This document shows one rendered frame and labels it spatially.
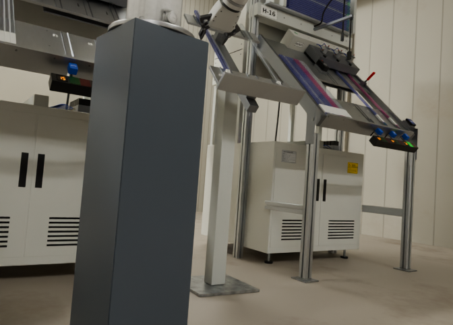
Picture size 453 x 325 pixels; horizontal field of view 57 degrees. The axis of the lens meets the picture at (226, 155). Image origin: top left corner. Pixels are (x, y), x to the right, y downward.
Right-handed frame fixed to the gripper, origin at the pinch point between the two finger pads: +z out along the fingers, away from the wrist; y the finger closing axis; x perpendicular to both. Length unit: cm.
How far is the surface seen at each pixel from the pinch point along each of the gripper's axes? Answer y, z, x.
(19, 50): 63, 5, 23
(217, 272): -11, 50, 71
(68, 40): 49, 10, 8
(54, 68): 54, 9, 23
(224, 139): -9.7, 21.9, 29.7
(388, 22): -244, 37, -156
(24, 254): 53, 67, 55
